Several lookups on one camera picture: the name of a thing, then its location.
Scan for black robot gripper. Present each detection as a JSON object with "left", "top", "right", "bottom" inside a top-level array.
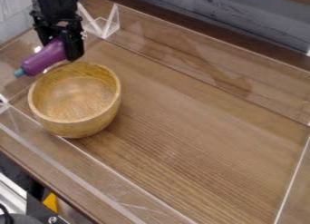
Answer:
[{"left": 31, "top": 0, "right": 85, "bottom": 62}]

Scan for purple toy eggplant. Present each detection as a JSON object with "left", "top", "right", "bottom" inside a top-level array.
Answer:
[{"left": 14, "top": 37, "right": 67, "bottom": 78}]

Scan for brown wooden bowl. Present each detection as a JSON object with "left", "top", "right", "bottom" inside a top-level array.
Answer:
[{"left": 29, "top": 62, "right": 122, "bottom": 139}]

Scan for yellow black equipment base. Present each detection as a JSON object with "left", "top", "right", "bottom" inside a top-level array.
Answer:
[{"left": 0, "top": 152, "right": 95, "bottom": 224}]

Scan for clear acrylic table enclosure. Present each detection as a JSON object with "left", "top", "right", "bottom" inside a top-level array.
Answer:
[{"left": 0, "top": 0, "right": 310, "bottom": 224}]

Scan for black cable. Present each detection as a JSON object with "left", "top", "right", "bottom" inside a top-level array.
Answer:
[{"left": 0, "top": 204, "right": 17, "bottom": 224}]

